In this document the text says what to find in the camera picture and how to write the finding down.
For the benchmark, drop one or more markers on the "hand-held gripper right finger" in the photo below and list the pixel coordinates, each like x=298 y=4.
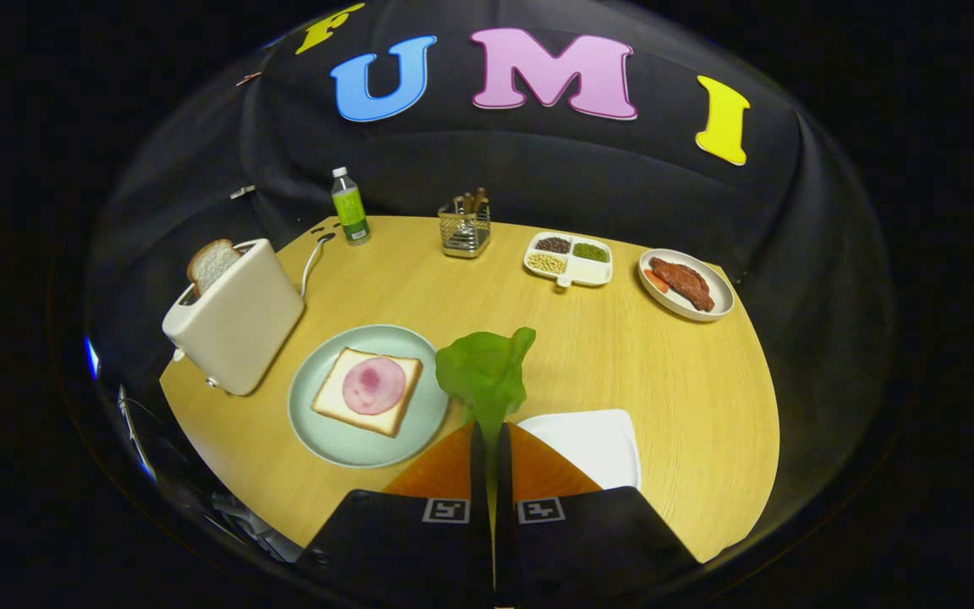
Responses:
x=504 y=474

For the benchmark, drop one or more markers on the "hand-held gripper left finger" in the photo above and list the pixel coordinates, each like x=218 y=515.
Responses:
x=480 y=474

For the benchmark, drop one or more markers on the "green lettuce leaf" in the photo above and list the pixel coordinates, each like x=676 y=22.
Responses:
x=487 y=372

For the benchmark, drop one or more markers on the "toasted bread slice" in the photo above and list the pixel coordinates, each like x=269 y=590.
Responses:
x=212 y=264

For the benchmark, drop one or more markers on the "white square plate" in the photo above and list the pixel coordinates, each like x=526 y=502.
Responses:
x=597 y=448

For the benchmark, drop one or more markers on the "pink ham slice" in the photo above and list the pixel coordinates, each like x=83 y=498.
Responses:
x=373 y=385

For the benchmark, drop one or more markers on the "pale green round plate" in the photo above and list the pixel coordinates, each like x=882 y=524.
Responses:
x=326 y=431

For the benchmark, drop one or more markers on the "white bread slice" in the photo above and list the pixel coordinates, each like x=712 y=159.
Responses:
x=331 y=402

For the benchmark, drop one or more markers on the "pale yellow beans heap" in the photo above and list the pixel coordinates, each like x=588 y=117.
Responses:
x=546 y=263

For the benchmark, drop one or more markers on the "white divided dish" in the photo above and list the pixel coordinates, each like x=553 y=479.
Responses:
x=593 y=272

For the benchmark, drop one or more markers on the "dark brown beans heap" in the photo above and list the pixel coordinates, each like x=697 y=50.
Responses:
x=553 y=244

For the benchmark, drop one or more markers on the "green beans heap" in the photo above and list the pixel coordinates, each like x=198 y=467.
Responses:
x=591 y=252

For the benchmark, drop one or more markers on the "round white plate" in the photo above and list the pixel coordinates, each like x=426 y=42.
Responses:
x=681 y=309

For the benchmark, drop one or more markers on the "orange carrot piece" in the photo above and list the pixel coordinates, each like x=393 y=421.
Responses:
x=656 y=281

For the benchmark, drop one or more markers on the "red meat piece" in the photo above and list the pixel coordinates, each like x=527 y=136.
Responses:
x=681 y=281

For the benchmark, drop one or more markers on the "white toaster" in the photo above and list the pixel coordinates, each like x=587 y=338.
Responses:
x=238 y=330

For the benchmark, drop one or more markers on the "green label water bottle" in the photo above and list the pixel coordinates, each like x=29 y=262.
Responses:
x=350 y=211

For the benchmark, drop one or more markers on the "white cloth clip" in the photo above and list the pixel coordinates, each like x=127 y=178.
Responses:
x=243 y=192

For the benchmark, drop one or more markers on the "red cloth clip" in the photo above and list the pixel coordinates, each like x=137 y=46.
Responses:
x=248 y=78

